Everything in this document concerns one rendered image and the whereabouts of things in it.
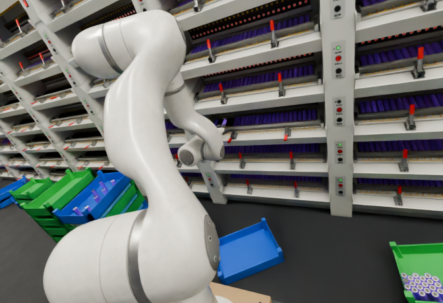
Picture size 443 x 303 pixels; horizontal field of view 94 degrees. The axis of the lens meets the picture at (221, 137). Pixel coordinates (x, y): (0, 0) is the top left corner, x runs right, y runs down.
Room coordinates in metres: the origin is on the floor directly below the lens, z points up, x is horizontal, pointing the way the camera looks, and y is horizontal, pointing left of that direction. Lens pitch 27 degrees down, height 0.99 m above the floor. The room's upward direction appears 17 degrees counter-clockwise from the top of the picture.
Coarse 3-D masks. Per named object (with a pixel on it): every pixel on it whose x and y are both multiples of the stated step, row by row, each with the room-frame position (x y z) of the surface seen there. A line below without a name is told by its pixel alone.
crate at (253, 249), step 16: (256, 224) 0.76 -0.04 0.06; (224, 240) 0.75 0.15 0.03; (240, 240) 0.74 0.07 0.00; (256, 240) 0.71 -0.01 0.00; (272, 240) 0.68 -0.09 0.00; (224, 256) 0.68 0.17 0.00; (240, 256) 0.65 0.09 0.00; (256, 256) 0.63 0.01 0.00; (272, 256) 0.61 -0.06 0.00; (224, 272) 0.60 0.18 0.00; (240, 272) 0.55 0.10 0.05; (256, 272) 0.56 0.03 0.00
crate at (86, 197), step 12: (96, 180) 1.04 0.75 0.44; (108, 180) 1.07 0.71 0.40; (120, 180) 0.95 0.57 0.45; (84, 192) 0.96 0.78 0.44; (108, 192) 0.86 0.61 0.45; (120, 192) 0.91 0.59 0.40; (72, 204) 0.88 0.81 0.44; (84, 204) 0.90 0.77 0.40; (96, 204) 0.80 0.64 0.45; (108, 204) 0.83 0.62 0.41; (60, 216) 0.80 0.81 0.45; (72, 216) 0.77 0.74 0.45; (84, 216) 0.74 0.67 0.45; (96, 216) 0.76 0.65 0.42
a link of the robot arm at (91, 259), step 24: (120, 216) 0.24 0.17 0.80; (72, 240) 0.21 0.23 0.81; (96, 240) 0.20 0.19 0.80; (120, 240) 0.19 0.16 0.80; (48, 264) 0.19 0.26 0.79; (72, 264) 0.18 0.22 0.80; (96, 264) 0.17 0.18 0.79; (120, 264) 0.17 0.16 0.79; (48, 288) 0.17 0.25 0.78; (72, 288) 0.17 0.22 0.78; (96, 288) 0.16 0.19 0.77; (120, 288) 0.15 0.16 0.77
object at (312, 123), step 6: (234, 126) 0.99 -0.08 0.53; (240, 126) 0.97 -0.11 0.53; (246, 126) 0.95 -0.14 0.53; (252, 126) 0.93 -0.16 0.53; (258, 126) 0.91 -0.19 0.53; (264, 126) 0.89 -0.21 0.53; (270, 126) 0.88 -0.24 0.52; (276, 126) 0.87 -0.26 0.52; (282, 126) 0.85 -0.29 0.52; (294, 126) 0.83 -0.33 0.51; (300, 126) 0.82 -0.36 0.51; (252, 132) 0.91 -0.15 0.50
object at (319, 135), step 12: (324, 108) 0.80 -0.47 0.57; (324, 120) 0.80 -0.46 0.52; (240, 132) 0.96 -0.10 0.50; (264, 132) 0.89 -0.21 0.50; (276, 132) 0.86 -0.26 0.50; (300, 132) 0.80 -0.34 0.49; (312, 132) 0.77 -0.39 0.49; (324, 132) 0.74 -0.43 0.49; (228, 144) 0.96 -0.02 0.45; (240, 144) 0.93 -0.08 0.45; (252, 144) 0.90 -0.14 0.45; (264, 144) 0.87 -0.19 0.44
